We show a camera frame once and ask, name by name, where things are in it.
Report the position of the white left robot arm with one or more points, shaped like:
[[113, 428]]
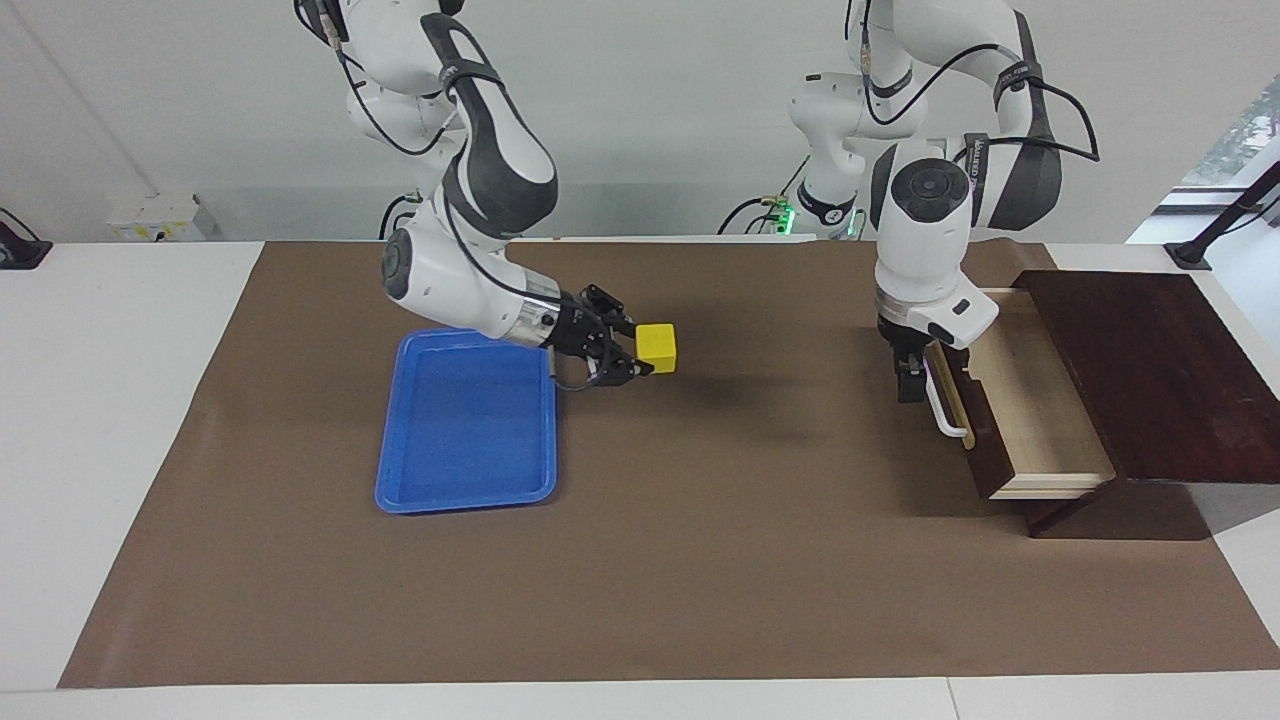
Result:
[[920, 240]]

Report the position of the yellow cube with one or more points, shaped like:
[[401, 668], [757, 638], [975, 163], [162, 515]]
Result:
[[657, 347]]

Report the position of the dark wooden drawer cabinet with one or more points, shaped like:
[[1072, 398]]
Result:
[[1150, 380]]

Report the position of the white wall power box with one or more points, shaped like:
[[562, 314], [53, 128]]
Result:
[[160, 220]]

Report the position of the black clamp stand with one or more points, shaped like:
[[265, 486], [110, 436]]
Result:
[[1190, 256], [20, 252]]

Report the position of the wooden drawer with dark front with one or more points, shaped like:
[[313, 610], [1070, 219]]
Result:
[[1030, 420]]

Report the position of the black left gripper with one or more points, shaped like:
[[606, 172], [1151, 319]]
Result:
[[905, 350]]

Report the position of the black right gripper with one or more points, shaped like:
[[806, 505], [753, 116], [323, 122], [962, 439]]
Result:
[[575, 325]]

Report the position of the blue plastic tray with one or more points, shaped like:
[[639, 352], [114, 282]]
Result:
[[460, 440]]

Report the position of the brown table mat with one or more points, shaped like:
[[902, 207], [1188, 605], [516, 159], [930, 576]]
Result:
[[700, 560]]

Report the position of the window with green foliage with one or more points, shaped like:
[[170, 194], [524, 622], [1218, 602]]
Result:
[[1245, 130]]

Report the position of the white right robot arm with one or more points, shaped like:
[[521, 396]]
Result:
[[490, 160]]

